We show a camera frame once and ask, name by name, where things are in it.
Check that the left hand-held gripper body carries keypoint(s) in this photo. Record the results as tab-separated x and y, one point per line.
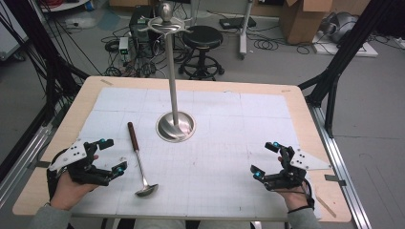
74	154

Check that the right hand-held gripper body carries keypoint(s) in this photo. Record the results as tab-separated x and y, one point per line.
305	160

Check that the tall metal utensil stand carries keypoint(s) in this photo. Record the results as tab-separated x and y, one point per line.
173	95

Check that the person's right hand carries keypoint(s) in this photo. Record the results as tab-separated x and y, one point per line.
296	198

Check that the person's left hand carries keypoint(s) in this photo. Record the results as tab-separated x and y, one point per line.
67	194

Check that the thin wooden stick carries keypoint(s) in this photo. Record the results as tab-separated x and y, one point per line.
325	206

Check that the small grey power box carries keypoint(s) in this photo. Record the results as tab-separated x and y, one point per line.
123	46

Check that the black computer tower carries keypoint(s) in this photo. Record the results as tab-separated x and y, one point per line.
143	44

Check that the white flat board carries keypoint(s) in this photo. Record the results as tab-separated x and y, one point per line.
356	51

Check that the large open cardboard box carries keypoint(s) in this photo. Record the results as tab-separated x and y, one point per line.
302	25

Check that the flat black floor device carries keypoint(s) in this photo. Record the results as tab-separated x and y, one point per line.
237	23

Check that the black round stool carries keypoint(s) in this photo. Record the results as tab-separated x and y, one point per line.
202	36

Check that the grey round appliance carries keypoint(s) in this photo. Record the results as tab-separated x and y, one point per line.
342	27

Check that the aluminium frame rail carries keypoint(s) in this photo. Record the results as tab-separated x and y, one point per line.
337	152
22	165

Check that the black frame pole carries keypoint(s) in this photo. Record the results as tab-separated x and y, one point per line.
334	76
51	73

